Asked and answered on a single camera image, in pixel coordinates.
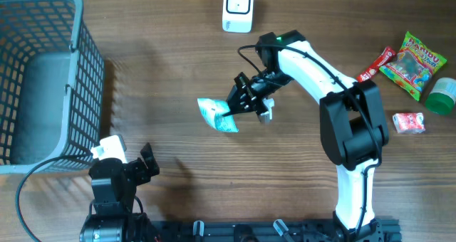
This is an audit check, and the small red packet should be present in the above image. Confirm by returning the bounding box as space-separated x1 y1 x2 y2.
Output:
356 46 396 82

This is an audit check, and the grey plastic shopping basket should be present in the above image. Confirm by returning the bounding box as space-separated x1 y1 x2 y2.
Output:
1 0 105 174

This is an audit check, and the green lid jar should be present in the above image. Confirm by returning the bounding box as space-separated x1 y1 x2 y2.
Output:
425 78 456 115

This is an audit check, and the Haribo gummy worms bag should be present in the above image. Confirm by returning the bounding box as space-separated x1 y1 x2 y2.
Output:
379 31 447 101

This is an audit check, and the teal wet wipes pack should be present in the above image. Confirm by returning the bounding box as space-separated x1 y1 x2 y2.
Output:
197 98 239 132

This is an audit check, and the red white small box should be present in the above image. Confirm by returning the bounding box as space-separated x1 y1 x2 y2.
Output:
393 112 425 134

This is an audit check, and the white barcode scanner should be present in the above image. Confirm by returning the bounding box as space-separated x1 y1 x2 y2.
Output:
222 0 254 33

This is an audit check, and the black left camera cable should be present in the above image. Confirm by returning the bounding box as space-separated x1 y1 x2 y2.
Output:
14 153 94 242

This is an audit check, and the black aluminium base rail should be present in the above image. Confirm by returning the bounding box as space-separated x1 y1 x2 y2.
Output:
149 219 402 242

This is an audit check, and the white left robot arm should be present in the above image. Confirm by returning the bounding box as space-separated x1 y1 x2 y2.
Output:
79 143 162 242

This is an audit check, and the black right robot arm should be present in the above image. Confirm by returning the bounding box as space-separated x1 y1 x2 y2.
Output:
223 30 389 241

